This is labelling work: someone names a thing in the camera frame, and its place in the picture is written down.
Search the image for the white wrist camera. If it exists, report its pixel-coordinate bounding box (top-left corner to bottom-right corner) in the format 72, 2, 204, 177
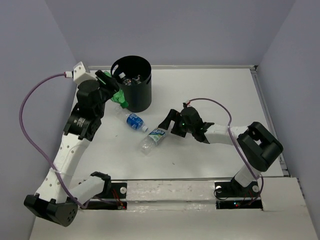
183, 100, 192, 108
72, 61, 97, 85

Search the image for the black cylindrical waste bin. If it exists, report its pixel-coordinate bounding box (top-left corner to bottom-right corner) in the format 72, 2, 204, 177
110, 55, 152, 113

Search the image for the clear bottle without label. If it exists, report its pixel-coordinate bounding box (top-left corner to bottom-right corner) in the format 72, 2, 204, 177
118, 72, 132, 86

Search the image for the green plastic bottle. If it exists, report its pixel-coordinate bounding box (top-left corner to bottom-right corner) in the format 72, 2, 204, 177
104, 71, 129, 109

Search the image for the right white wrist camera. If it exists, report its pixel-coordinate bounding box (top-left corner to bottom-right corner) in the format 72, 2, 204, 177
183, 100, 192, 108

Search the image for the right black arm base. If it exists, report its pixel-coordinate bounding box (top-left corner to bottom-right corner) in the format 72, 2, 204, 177
213, 181, 263, 210

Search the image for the clear bottle blue label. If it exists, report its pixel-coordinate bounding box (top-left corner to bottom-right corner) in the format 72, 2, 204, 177
114, 105, 149, 132

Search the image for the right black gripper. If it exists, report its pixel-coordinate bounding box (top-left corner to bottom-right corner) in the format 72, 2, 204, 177
158, 108, 194, 137

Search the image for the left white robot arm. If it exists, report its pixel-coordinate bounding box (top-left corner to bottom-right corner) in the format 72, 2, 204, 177
23, 70, 120, 227

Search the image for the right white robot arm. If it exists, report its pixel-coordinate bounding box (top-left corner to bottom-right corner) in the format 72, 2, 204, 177
159, 107, 284, 200

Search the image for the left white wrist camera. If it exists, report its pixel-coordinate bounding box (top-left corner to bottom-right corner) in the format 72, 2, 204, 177
72, 61, 97, 85

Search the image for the clear bottle white green label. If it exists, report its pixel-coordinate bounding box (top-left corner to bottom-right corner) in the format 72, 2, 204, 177
139, 127, 167, 155

